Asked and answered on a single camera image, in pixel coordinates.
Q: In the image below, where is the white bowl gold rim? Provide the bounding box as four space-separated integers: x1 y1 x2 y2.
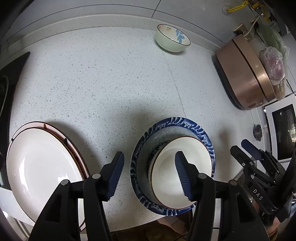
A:
149 136 213 207

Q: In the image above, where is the orange rimmed white dish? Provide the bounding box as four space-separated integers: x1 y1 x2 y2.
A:
6 127 86 229

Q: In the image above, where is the blue white porcelain bowl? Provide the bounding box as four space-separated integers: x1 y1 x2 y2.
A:
130 117 215 216

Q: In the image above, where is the patterned plate front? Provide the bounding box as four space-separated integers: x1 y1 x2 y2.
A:
10 121 90 232

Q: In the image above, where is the green bowl blue leaf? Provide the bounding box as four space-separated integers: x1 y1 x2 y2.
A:
154 24 191 53

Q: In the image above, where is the steel wool scrubber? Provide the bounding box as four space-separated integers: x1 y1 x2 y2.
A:
253 125 263 142

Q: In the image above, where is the white microwave oven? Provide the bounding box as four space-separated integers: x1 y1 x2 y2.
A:
264 93 295 162

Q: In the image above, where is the rose gold rice cooker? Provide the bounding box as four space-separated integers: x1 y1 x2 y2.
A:
215 35 275 110

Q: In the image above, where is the plastic bag of vegetables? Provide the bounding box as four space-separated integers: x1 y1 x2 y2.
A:
257 24 290 100

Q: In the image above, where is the black gas stove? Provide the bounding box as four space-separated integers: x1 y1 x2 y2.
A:
1 52 30 156

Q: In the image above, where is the wall power outlet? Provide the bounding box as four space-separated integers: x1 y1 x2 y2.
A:
233 24 252 42

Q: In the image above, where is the yellow gas hose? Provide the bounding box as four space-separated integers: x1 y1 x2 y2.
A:
226 0 271 23

